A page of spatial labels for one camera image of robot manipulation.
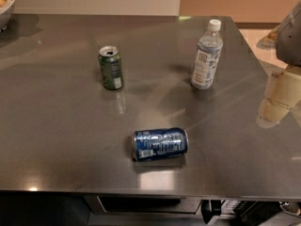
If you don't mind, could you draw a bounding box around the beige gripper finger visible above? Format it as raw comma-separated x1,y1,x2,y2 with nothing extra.
256,65,301,128

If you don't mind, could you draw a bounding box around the clear blue-label plastic bottle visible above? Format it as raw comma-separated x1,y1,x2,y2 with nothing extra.
191,19,223,89

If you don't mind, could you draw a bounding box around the dark equipment under counter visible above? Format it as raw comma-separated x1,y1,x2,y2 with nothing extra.
200,199,301,226

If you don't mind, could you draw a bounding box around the blue soda can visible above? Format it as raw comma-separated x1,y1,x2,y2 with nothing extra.
133,127,189,161

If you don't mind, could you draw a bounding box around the green soda can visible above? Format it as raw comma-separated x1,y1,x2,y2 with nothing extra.
99,45,123,90

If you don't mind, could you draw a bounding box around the white bowl with fruit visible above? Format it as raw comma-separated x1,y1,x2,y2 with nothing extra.
0,0,16,31

